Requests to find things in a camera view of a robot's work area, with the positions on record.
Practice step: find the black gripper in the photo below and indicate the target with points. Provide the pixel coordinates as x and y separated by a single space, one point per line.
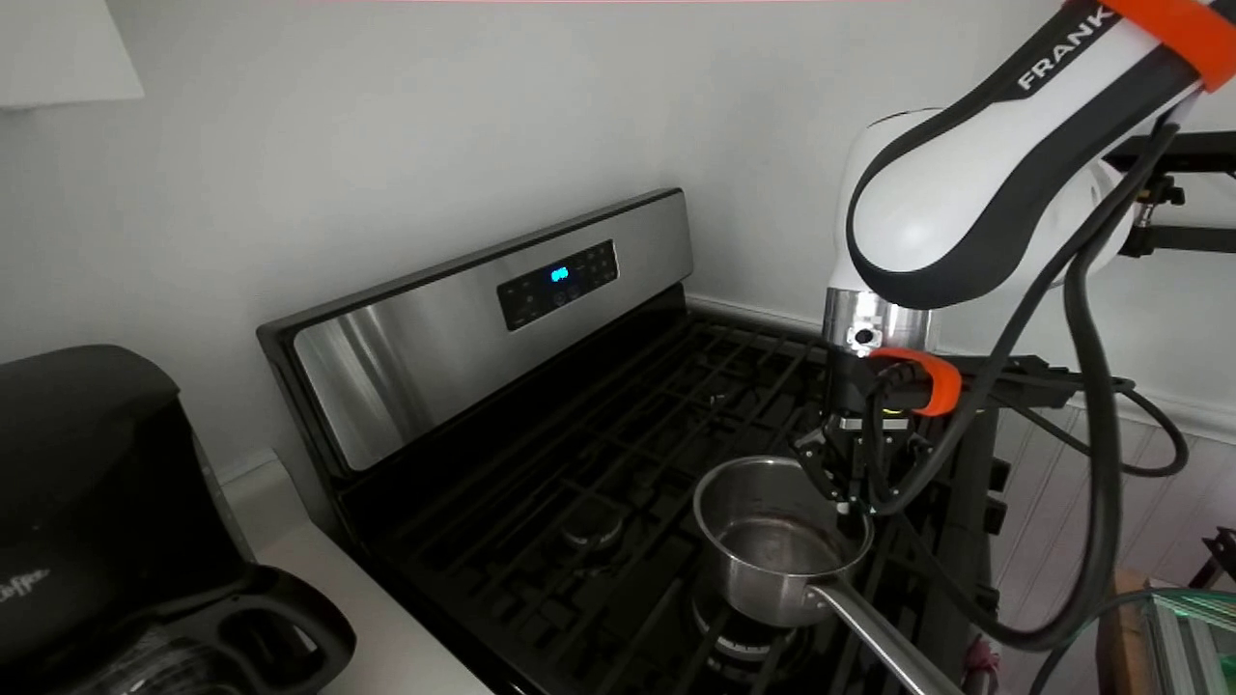
851 412

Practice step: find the small steel saucepan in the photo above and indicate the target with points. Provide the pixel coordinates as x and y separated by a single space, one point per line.
773 566

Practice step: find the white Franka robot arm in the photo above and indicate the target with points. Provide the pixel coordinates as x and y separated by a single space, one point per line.
951 196

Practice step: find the stainless steel gas stove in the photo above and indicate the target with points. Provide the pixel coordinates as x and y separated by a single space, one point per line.
425 333

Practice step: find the black coffee maker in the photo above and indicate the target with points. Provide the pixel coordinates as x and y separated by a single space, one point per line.
92 488

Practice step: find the black bracket with clamp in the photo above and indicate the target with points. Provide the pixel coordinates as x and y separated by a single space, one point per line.
1193 154

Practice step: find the white wall cabinet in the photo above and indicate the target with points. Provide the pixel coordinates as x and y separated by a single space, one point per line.
62 43

